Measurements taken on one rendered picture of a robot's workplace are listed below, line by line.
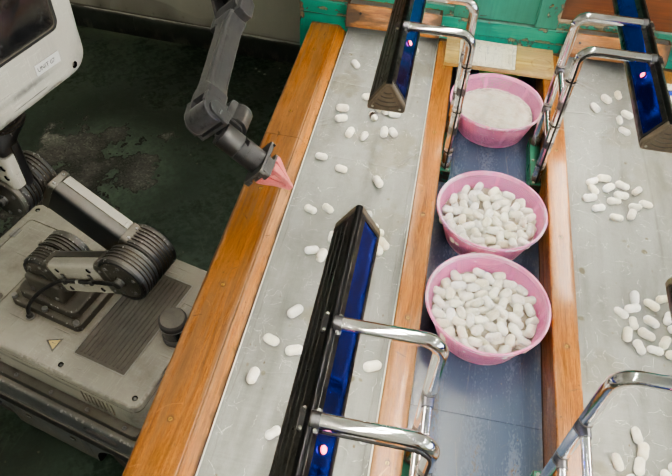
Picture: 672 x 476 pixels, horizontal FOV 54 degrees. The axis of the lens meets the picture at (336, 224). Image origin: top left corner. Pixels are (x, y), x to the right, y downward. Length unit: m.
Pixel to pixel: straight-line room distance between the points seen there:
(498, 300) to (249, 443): 0.62
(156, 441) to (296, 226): 0.59
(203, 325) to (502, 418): 0.63
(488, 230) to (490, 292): 0.19
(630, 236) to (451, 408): 0.64
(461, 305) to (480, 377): 0.16
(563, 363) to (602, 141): 0.77
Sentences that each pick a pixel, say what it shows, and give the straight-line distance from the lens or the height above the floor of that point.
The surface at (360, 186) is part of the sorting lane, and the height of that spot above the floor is 0.74.
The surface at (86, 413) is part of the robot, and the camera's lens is 1.79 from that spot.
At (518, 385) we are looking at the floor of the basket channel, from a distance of 1.46.
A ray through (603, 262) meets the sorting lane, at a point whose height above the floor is 0.74.
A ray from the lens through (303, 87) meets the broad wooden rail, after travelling 1.93.
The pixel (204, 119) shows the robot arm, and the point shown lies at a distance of 1.40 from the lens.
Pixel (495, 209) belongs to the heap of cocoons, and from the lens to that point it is 1.67.
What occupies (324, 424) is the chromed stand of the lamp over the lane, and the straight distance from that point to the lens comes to 0.86.
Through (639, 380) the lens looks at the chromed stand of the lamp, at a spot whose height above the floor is 1.12.
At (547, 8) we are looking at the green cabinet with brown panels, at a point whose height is 0.91.
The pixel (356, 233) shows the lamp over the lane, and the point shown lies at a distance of 1.05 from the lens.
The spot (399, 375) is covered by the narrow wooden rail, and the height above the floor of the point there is 0.76.
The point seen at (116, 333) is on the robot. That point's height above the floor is 0.48.
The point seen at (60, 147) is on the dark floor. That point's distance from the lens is 3.07.
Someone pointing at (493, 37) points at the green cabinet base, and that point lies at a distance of 2.20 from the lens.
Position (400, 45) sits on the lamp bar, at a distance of 1.49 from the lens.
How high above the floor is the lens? 1.90
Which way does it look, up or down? 48 degrees down
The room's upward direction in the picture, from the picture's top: 3 degrees clockwise
